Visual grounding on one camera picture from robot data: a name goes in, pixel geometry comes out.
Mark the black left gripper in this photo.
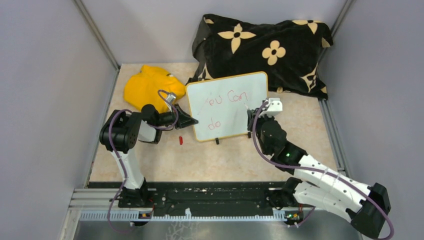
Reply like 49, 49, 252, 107
155, 103, 199, 130

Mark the yellow-framed whiteboard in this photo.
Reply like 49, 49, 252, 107
186, 71, 268, 142

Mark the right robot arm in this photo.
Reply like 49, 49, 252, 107
247, 107, 395, 240

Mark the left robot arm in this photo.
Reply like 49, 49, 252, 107
99, 104, 199, 208

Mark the yellow folded cloth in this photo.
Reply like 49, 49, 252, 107
123, 65, 186, 114

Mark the black floral pillow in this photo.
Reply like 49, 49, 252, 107
188, 13, 334, 100

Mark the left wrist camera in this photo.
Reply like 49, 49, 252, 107
166, 92, 177, 105

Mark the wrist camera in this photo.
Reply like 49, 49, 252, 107
166, 92, 177, 105
259, 97, 283, 118

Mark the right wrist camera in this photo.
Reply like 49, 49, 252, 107
259, 97, 283, 118

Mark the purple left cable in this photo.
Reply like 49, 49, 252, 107
105, 89, 179, 235

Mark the purple cable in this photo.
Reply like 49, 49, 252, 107
105, 89, 179, 235
251, 100, 396, 240

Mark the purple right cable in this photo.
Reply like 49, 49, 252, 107
251, 100, 396, 240

